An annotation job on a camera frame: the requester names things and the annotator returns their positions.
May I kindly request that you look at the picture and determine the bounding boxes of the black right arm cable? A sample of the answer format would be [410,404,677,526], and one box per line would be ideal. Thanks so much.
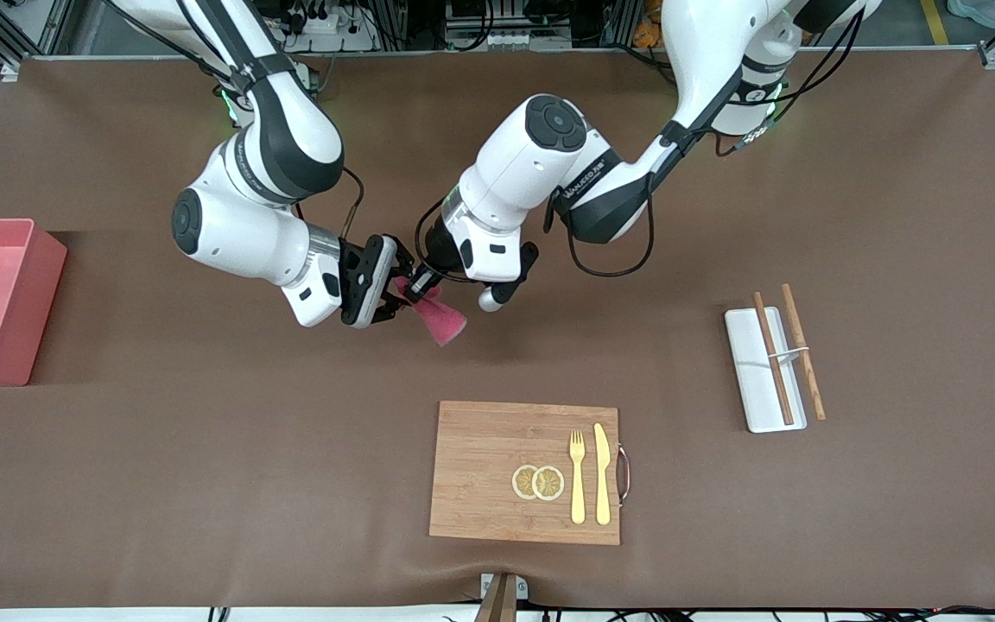
[338,166,367,243]

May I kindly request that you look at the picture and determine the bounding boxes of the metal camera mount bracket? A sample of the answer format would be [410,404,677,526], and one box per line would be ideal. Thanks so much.
[473,573,529,622]

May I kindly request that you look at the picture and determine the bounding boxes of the wooden cutting board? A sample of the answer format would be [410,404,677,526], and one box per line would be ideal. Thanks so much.
[428,400,632,547]

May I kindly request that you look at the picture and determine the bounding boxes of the white rectangular tray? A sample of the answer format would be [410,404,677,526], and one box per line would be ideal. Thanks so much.
[724,307,808,434]

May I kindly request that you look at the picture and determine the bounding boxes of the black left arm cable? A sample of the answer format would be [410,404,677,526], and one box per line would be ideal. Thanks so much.
[541,7,866,279]

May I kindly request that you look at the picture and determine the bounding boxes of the pile of orange items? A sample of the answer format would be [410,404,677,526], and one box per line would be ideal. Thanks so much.
[633,0,668,49]

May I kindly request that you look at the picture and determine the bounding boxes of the white power strip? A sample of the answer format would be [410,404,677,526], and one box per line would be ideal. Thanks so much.
[277,9,377,53]

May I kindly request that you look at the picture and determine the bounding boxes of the yellow fork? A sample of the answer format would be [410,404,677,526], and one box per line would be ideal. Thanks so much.
[568,430,586,524]

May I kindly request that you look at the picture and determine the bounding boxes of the red cloth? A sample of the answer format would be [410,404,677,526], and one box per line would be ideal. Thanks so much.
[394,276,469,348]

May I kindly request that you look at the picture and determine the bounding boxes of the wooden chopstick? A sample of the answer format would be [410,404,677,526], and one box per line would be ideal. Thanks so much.
[780,283,827,422]
[752,292,795,426]

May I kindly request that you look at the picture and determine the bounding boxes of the yellow knife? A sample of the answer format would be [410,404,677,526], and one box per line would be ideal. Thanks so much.
[593,422,612,526]

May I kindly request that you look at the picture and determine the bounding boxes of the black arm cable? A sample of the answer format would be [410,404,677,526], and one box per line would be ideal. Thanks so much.
[338,166,367,243]
[541,7,866,279]

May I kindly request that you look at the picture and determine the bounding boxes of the brown table mat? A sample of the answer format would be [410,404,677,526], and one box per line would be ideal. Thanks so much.
[0,48,995,610]

